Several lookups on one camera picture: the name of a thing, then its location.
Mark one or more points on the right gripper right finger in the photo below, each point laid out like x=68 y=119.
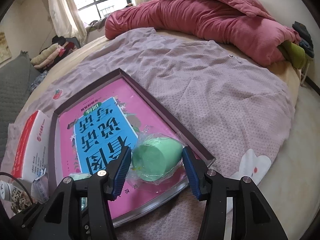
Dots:
x=213 y=188

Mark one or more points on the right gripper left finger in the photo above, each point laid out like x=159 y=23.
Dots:
x=104 y=186

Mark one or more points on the green soft object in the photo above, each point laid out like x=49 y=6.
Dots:
x=155 y=158

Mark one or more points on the leopard print fabric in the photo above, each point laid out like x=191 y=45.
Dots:
x=19 y=200

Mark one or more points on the pink blue book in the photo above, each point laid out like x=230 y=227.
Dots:
x=136 y=201

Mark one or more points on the purple shallow box tray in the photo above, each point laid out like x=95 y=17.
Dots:
x=88 y=130

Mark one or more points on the crumpled plastic wrapper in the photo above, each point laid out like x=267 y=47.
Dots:
x=40 y=187

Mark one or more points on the red white tissue box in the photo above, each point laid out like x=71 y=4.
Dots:
x=32 y=152

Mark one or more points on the lilac patterned bed sheet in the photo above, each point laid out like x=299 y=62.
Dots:
x=240 y=148

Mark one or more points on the white cylindrical bottle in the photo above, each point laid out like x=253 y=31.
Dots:
x=7 y=191

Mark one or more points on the beige mattress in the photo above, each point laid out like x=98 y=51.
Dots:
x=280 y=75

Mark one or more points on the grey quilted headboard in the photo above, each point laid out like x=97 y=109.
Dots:
x=16 y=79

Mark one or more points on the folded clothes stack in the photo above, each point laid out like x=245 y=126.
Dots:
x=61 y=47

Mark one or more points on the green cloth under quilt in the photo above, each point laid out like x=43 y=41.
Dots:
x=294 y=54

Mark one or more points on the cream left curtain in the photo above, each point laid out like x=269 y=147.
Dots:
x=66 y=20

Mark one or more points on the dark folded clothes pile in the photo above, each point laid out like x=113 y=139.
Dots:
x=306 y=41

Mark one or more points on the pink red folded quilt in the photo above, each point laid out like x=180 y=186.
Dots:
x=244 y=23

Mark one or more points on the framed wall painting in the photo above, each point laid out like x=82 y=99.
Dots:
x=5 y=52

